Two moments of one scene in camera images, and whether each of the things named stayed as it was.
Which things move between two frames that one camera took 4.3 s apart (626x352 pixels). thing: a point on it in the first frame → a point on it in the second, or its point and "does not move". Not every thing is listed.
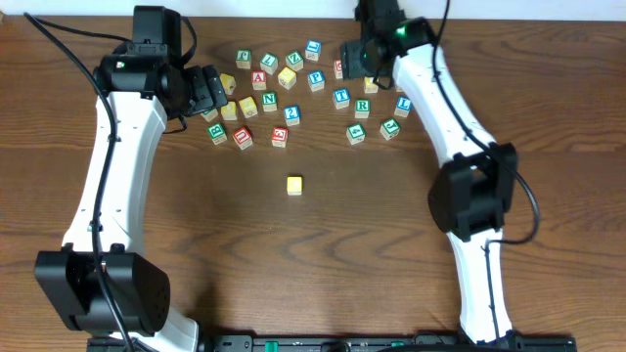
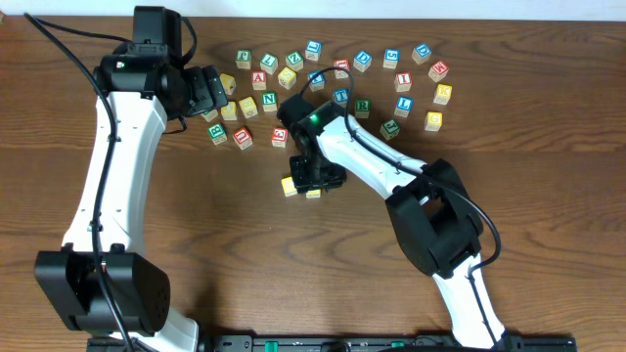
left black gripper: (206, 89) does not move
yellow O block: (370, 87) → (313, 194)
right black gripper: (350, 60) → (318, 176)
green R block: (362, 109) does not move
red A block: (259, 80) does not move
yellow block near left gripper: (229, 83) does not move
